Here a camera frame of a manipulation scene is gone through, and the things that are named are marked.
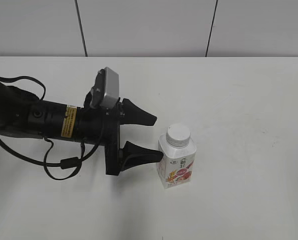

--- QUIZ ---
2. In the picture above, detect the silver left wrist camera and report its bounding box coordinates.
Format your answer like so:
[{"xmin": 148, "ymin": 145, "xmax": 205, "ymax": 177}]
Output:
[{"xmin": 83, "ymin": 66, "xmax": 120, "ymax": 110}]

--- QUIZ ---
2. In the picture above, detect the white screw cap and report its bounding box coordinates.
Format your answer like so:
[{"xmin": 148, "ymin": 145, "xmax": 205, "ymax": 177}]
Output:
[{"xmin": 166, "ymin": 123, "xmax": 191, "ymax": 148}]

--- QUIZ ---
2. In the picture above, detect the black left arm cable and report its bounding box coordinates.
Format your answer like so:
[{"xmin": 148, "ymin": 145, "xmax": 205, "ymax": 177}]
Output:
[{"xmin": 0, "ymin": 71, "xmax": 107, "ymax": 181}]

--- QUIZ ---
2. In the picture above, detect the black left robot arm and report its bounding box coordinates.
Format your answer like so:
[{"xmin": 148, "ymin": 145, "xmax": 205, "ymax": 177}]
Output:
[{"xmin": 0, "ymin": 67, "xmax": 163, "ymax": 176}]

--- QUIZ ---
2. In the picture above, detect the white drink bottle fruit label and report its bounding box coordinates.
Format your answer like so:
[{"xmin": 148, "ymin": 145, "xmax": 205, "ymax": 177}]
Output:
[{"xmin": 156, "ymin": 133, "xmax": 198, "ymax": 190}]

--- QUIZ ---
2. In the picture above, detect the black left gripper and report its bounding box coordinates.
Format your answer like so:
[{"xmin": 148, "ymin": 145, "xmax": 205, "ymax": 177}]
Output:
[{"xmin": 76, "ymin": 98, "xmax": 163, "ymax": 176}]

